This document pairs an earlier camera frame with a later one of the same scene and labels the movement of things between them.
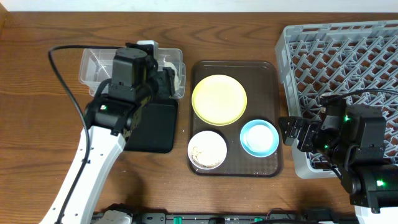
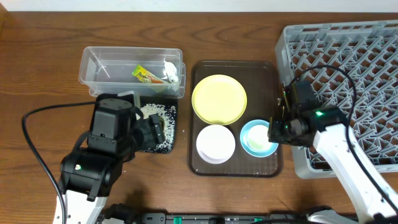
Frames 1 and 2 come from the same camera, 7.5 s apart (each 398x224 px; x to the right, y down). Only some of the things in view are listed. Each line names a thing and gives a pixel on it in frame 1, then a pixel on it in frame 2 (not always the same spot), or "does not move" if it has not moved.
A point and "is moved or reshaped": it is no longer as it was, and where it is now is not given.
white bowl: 207,150 is moved or reshaped
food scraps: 193,155 to 168,115
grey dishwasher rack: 338,59 does not move
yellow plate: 219,99 does not move
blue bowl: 259,138 does not move
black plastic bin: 155,130 does not move
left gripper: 169,81 to 149,131
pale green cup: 260,137 does not move
